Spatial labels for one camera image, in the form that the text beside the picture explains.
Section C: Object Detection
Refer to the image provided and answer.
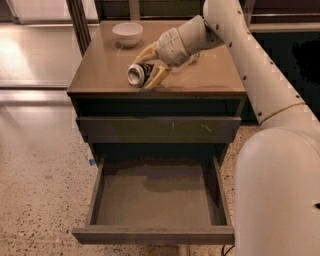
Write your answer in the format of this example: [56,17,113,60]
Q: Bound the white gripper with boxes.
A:
[134,28,190,90]

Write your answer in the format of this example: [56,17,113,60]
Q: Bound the clear plastic water bottle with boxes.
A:
[174,52,200,69]

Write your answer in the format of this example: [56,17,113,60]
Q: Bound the blue pepsi can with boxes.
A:
[127,63,154,88]

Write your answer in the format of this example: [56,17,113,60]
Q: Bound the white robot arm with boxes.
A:
[136,0,320,256]

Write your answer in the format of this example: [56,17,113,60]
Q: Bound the blue tape piece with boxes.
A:
[89,159,96,166]

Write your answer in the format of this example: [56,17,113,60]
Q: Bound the open grey middle drawer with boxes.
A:
[72,157,235,245]

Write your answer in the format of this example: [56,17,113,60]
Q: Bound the closed grey top drawer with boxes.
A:
[76,116,241,143]

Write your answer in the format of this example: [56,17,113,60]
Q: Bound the black floor cable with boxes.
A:
[221,244,236,256]

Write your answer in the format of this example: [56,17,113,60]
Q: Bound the white ceramic bowl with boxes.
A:
[112,22,143,48]

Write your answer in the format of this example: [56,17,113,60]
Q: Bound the grey drawer cabinet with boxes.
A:
[68,21,246,162]

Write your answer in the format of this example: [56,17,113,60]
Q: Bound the dark metal window post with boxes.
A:
[66,0,91,56]

